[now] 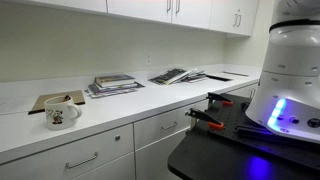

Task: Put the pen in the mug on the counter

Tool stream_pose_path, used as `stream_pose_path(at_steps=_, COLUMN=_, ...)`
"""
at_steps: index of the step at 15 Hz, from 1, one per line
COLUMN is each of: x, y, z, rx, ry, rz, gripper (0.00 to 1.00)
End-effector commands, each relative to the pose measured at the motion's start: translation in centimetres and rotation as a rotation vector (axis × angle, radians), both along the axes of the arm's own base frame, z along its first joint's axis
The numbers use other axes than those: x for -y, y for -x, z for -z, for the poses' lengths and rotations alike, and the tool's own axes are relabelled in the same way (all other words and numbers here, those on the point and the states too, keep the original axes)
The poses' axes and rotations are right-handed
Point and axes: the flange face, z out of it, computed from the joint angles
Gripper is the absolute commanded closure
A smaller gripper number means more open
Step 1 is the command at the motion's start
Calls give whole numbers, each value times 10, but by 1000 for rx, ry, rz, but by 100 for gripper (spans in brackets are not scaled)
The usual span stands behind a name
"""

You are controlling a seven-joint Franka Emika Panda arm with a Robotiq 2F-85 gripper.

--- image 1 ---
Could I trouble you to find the white cartoon ceramic mug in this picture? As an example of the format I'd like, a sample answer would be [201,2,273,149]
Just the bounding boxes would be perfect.
[44,96,82,130]

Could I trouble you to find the black orange pen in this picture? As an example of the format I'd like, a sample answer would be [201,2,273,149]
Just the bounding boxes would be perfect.
[63,95,71,102]

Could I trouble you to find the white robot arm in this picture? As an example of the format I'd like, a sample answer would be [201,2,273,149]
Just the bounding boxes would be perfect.
[245,0,320,143]

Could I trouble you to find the thin flat strip on counter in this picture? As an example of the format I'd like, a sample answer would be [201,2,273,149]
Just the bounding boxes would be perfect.
[222,71,249,77]

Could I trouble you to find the spread pile of magazines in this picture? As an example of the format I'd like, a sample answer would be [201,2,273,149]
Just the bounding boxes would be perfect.
[150,68,206,85]

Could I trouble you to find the middle white drawer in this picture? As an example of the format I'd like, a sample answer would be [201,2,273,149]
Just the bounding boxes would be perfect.
[134,105,192,149]

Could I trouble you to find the white drawer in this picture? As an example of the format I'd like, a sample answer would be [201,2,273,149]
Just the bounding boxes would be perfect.
[134,105,192,149]
[0,125,134,180]
[228,83,258,98]

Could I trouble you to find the far black orange clamp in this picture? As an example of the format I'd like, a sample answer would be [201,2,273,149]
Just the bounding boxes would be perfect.
[207,92,232,104]

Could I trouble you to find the black orange clamp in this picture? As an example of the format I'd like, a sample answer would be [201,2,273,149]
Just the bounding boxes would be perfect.
[207,92,232,104]
[187,108,224,130]

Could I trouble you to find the black flat tray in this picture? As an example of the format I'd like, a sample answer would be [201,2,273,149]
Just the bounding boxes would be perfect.
[206,75,233,82]

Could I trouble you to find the stack of books and magazines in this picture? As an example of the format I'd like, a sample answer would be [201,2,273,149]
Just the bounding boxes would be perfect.
[86,74,143,98]

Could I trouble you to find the near black orange clamp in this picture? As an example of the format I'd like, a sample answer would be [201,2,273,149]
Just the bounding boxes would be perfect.
[187,108,224,130]

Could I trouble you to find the black perforated mounting board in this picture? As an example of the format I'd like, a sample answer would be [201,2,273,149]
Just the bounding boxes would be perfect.
[207,94,320,172]

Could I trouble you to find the black robot cart table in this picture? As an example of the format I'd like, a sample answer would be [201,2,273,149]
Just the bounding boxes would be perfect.
[167,118,320,180]

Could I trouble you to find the right white drawer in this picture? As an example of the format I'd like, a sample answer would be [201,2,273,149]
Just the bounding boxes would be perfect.
[228,83,258,98]

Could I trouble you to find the white upper cabinets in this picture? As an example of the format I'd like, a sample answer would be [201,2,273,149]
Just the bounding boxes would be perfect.
[0,0,260,37]

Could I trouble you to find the left white drawer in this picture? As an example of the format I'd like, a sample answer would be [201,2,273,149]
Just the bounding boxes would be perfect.
[0,125,134,180]

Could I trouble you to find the brown cardboard notebook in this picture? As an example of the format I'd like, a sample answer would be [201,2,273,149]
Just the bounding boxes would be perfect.
[28,90,85,115]

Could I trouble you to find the white wall outlet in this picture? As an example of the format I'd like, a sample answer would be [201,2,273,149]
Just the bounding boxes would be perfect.
[145,54,152,66]

